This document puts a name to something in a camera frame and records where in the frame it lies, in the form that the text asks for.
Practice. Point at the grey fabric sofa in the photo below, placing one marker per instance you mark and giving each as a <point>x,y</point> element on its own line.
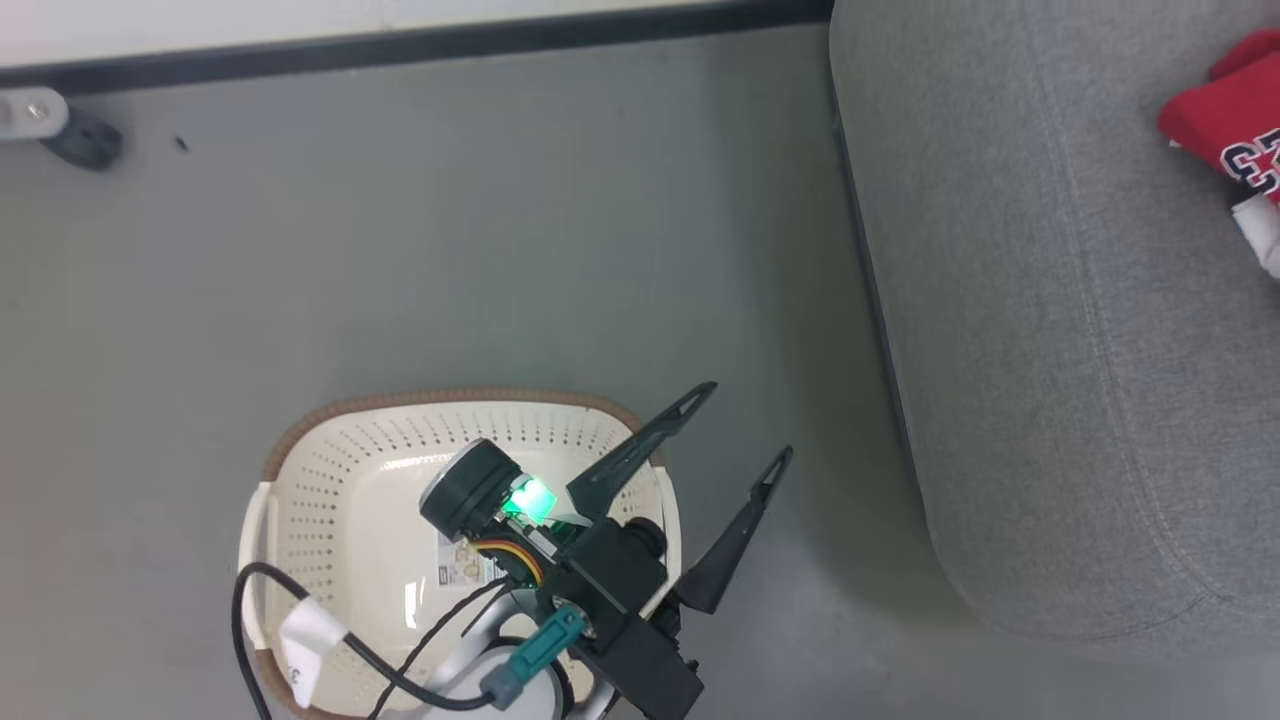
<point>1050,350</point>

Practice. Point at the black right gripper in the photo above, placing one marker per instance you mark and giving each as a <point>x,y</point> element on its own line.
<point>465,490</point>

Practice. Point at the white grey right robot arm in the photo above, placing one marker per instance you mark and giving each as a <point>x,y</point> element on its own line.
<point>520,690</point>

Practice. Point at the cream perforated laundry basket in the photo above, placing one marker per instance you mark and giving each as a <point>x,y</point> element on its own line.
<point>340,500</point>

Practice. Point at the white metal bracket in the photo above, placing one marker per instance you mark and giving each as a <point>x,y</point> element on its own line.
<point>30,113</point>

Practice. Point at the black baseboard strip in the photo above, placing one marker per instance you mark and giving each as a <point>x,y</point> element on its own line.
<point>400,45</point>

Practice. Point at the red jersey with white trim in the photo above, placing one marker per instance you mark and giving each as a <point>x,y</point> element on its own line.
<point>1225,120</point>

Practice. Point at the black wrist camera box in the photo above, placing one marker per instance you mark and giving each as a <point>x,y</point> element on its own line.
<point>605,570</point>

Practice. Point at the printed sticker in basket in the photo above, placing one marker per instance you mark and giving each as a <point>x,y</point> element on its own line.
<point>462,565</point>

